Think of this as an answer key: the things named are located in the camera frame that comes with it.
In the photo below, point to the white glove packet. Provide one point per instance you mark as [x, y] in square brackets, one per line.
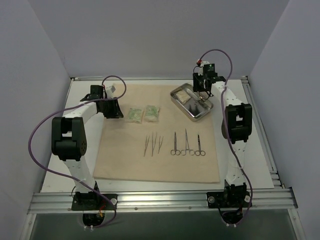
[182, 96]

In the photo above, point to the surgical scissors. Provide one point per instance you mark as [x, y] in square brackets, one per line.
[175, 151]

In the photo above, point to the small curved metal scissors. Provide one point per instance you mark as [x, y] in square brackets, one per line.
[199, 151]

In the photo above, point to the beige surgical wrap cloth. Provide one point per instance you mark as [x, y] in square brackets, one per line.
[121, 151]

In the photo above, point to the curved metal tweezers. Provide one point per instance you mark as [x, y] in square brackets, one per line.
[147, 139]

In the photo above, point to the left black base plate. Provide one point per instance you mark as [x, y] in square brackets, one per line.
[91, 201]

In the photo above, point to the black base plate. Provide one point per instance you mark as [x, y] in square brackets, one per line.
[91, 201]
[229, 200]

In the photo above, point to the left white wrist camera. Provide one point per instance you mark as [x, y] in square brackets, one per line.
[109, 91]

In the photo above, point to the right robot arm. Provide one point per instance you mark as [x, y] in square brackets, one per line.
[236, 124]

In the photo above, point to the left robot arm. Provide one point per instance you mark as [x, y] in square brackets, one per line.
[68, 135]

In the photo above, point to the aluminium right side rail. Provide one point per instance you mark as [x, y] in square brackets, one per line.
[262, 135]

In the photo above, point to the long straight metal forceps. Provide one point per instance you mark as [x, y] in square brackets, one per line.
[153, 142]

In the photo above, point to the green cotton ball packet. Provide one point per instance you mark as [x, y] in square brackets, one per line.
[151, 113]

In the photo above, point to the metal instrument tray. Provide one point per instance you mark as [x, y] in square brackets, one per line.
[196, 107]

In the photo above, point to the short metal tweezers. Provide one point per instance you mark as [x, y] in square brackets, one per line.
[160, 142]

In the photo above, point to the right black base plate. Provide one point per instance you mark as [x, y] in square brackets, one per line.
[229, 200]

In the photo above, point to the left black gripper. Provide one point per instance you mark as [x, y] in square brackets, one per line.
[111, 108]

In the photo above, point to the metal hemostat clamp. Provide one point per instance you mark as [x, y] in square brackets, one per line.
[187, 149]

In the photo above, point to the green gauze packet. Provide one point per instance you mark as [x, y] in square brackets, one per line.
[135, 115]

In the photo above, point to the aluminium front rail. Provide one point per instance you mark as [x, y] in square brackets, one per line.
[161, 201]

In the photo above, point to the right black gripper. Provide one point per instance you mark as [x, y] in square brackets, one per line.
[200, 83]

